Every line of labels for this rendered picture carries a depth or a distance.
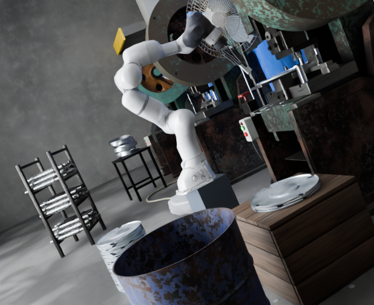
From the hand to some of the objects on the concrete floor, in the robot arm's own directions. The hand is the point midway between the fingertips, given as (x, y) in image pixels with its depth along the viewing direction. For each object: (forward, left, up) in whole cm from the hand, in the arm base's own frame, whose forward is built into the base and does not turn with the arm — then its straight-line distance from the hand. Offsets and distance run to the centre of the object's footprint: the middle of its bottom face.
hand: (245, 67), depth 211 cm
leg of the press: (+39, -35, -89) cm, 104 cm away
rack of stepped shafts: (-89, +231, -89) cm, 263 cm away
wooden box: (-37, -43, -89) cm, 106 cm away
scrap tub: (-91, -56, -89) cm, 140 cm away
